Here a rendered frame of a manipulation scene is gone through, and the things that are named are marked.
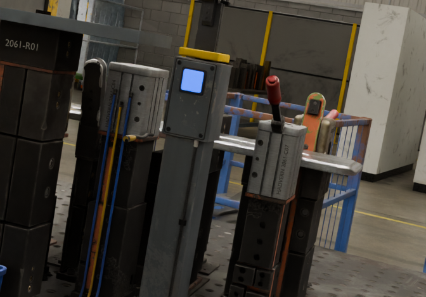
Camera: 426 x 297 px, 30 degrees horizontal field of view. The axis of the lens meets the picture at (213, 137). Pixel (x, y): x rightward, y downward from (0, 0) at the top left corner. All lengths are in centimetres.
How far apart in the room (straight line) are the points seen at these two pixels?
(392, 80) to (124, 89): 793
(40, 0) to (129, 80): 384
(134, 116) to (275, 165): 25
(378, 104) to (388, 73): 37
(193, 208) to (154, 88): 28
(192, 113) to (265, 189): 21
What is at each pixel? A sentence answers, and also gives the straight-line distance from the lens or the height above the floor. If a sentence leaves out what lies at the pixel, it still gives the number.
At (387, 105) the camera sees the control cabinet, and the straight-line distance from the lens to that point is 916.
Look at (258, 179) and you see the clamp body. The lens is 126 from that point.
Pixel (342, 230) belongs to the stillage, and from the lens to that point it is 428.
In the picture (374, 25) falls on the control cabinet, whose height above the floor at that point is 175.
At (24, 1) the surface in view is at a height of 126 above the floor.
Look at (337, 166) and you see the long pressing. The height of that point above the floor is 100.
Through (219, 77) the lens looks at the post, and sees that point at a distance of 111.
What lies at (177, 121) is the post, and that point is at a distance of 112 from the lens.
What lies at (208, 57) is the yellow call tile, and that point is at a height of 115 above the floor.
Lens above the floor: 116
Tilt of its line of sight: 6 degrees down
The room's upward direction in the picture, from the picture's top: 10 degrees clockwise
